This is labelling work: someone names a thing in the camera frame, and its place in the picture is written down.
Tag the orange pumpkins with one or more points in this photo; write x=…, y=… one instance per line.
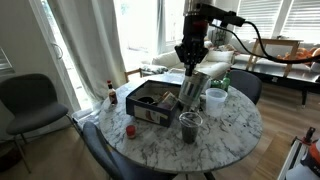
x=305, y=53

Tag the wooden side table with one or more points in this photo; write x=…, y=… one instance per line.
x=276, y=41

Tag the large clear plastic cup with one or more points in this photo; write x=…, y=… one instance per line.
x=216, y=103

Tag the small plastic cup dark contents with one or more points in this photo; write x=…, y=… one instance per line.
x=190, y=131

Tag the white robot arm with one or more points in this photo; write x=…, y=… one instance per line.
x=196, y=8

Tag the green white metal rail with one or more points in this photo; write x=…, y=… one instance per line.
x=290, y=163

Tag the grey upholstered chair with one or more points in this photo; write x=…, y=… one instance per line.
x=30, y=100

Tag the green bottle red cap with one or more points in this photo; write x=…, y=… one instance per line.
x=226, y=83

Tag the wooden chair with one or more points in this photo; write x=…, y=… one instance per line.
x=133, y=71

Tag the white plastic object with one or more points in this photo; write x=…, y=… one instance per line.
x=300, y=173

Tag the small red cup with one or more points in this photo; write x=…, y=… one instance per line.
x=131, y=132

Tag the black bowl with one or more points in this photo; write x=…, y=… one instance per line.
x=146, y=100

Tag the beige curtain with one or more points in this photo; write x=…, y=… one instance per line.
x=90, y=43

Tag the black table base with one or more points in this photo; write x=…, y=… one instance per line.
x=209, y=176

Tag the hot sauce bottle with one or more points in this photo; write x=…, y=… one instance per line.
x=112, y=96

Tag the brown snack packet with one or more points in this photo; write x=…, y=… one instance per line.
x=168, y=100

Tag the blue upholstered chair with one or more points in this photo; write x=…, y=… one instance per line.
x=248, y=85
x=110, y=156

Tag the black low bench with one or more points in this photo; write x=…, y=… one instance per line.
x=293, y=76

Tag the patterned grey blanket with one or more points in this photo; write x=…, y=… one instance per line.
x=153, y=69

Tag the red black clamp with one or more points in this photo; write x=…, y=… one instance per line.
x=308, y=135

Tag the blue cardboard box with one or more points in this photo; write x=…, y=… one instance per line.
x=150, y=115

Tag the small green jar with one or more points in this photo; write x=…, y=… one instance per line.
x=216, y=84

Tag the beige sofa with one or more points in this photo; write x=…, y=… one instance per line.
x=213, y=66

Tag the white window blind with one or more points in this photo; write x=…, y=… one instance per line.
x=258, y=18
x=5, y=63
x=303, y=20

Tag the cream cushion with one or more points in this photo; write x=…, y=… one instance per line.
x=220, y=56

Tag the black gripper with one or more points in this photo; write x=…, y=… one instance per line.
x=193, y=41

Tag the green houseplant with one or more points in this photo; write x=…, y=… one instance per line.
x=220, y=36

